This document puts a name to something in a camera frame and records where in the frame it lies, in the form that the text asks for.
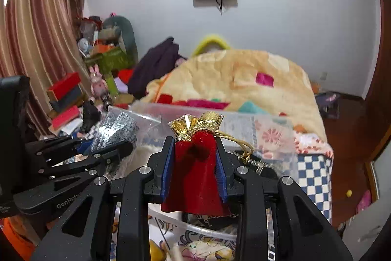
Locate black chain-trimmed pouch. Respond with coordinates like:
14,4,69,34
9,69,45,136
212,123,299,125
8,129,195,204
233,150,277,180

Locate red velvet gold pouch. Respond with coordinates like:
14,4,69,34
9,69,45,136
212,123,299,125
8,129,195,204
161,111,254,217

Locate black plastic bag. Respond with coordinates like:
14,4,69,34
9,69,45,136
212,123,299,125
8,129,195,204
80,100,101,134

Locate clear plastic storage box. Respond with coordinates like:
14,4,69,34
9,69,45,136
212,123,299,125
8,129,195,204
109,102,298,227

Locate patterned checkered tablecloth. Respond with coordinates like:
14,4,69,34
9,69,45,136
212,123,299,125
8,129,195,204
107,135,332,250

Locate red gift box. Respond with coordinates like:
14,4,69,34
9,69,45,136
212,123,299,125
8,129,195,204
46,72,81,101

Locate pink rabbit figurine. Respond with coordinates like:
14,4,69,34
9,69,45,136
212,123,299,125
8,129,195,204
89,64,109,99

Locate green bottle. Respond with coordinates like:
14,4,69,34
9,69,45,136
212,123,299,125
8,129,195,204
104,72,119,98

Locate green cardboard box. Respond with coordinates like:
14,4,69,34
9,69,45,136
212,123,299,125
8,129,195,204
84,47,134,74

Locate dark purple jacket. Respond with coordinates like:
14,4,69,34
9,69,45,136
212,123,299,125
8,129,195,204
127,37,181,99

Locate grey-green plush toy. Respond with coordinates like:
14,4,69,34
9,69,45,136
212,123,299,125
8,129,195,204
98,15,139,64

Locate striped pink curtain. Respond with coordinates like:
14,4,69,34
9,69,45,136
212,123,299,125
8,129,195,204
1,0,90,135

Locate beige fleece blanket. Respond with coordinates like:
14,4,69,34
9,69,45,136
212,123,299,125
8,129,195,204
141,49,327,140

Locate yellow plush ring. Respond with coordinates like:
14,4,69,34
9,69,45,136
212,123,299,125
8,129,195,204
191,34,233,58

